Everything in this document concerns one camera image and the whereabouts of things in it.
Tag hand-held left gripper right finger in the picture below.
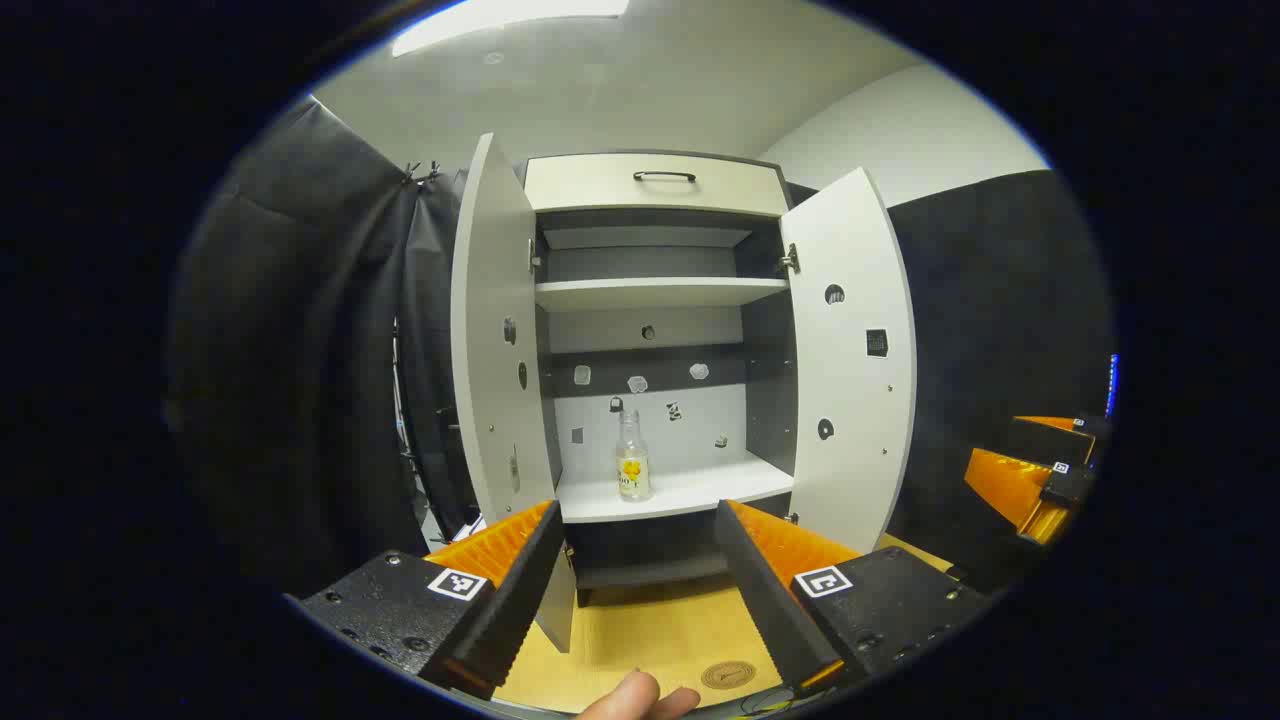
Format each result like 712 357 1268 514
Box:
712 498 991 701

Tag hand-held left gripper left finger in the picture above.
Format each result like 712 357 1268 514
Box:
285 500 566 701

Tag white cabinet door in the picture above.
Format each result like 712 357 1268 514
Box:
450 133 578 654
778 167 917 556

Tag clear glass bottle yellow label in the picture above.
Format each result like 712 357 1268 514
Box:
614 408 654 503

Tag white and grey cabinet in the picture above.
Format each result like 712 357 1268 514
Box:
522 150 801 609

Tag white cabinet drawer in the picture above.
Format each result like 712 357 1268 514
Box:
524 153 791 219

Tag black backdrop cloth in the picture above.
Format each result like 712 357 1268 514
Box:
165 95 1116 601

